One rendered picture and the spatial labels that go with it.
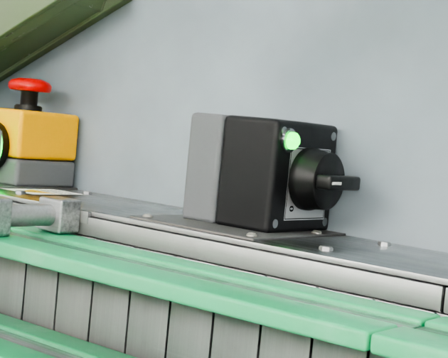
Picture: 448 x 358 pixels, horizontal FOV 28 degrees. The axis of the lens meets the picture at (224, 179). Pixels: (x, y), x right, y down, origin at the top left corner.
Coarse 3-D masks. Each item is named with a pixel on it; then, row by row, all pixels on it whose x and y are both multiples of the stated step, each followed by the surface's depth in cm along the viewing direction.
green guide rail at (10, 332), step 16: (0, 320) 68; (16, 320) 68; (0, 336) 65; (16, 336) 65; (32, 336) 64; (48, 336) 65; (64, 336) 65; (0, 352) 59; (16, 352) 59; (32, 352) 60; (48, 352) 61; (64, 352) 62; (80, 352) 61; (96, 352) 61; (112, 352) 62
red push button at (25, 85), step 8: (16, 80) 82; (24, 80) 82; (32, 80) 82; (40, 80) 83; (16, 88) 82; (24, 88) 82; (32, 88) 82; (40, 88) 82; (48, 88) 83; (24, 96) 83; (32, 96) 83; (32, 104) 83
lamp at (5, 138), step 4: (0, 124) 80; (0, 128) 80; (4, 128) 80; (4, 132) 80; (4, 136) 80; (8, 136) 80; (4, 140) 80; (8, 140) 80; (4, 144) 79; (8, 144) 80; (4, 148) 80; (8, 148) 80; (0, 152) 79; (4, 152) 80; (8, 152) 80; (0, 156) 80; (4, 156) 80; (0, 160) 80; (4, 160) 80; (0, 164) 80
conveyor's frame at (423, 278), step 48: (0, 192) 73; (48, 192) 77; (144, 240) 62; (192, 240) 59; (240, 240) 57; (288, 240) 59; (336, 240) 62; (336, 288) 52; (384, 288) 50; (432, 288) 48
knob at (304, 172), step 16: (304, 160) 62; (320, 160) 61; (336, 160) 63; (304, 176) 61; (320, 176) 61; (336, 176) 61; (352, 176) 63; (304, 192) 62; (320, 192) 61; (336, 192) 63; (304, 208) 63; (320, 208) 62
